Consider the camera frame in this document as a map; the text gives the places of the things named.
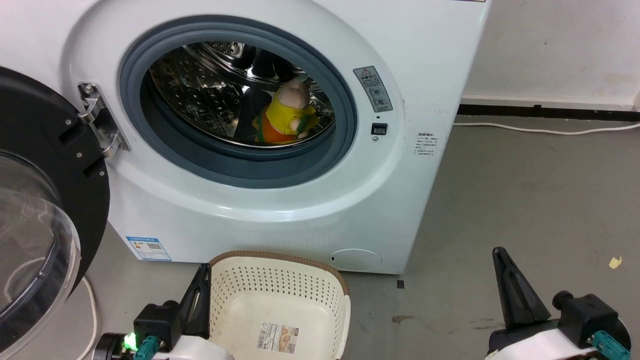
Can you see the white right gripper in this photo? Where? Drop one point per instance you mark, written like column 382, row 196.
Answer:
column 535, row 345

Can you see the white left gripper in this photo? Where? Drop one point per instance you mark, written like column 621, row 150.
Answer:
column 197, row 350

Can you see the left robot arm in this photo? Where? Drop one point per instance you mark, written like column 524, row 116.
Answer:
column 107, row 347

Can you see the cream perforated laundry basket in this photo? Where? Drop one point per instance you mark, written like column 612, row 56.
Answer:
column 280, row 305

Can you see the white front-load washing machine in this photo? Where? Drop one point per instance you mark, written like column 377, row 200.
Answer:
column 280, row 220

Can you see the yellow orange plush doll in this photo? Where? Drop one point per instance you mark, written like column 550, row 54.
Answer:
column 285, row 120

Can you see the blue white energy label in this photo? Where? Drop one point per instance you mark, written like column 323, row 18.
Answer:
column 148, row 248

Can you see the barcode label sticker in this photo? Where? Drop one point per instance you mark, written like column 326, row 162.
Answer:
column 278, row 337

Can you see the yellow tape scrap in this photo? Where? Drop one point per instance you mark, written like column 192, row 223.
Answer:
column 615, row 262

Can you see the round white filter cover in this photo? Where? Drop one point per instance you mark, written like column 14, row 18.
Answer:
column 356, row 260

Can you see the small printed text label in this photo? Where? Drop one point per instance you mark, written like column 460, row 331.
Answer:
column 426, row 144

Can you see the black baseboard strip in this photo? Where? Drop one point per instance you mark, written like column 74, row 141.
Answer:
column 550, row 112

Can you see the black washer door with glass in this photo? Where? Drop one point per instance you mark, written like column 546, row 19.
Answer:
column 60, row 165

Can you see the chrome door hinge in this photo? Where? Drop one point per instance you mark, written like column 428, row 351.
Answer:
column 100, row 120

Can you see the stainless steel washer drum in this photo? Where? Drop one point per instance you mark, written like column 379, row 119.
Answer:
column 200, row 95

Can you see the black door latch slot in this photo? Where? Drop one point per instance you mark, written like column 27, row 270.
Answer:
column 379, row 129

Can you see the grey rubber door gasket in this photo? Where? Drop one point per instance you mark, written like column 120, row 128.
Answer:
column 345, row 130

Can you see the grey warning sticker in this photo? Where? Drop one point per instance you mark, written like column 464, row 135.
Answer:
column 373, row 89

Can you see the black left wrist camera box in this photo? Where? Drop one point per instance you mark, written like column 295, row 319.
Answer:
column 157, row 320

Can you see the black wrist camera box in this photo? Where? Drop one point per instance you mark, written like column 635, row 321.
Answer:
column 157, row 320
column 585, row 315

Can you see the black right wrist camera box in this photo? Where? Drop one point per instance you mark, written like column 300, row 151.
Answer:
column 585, row 315

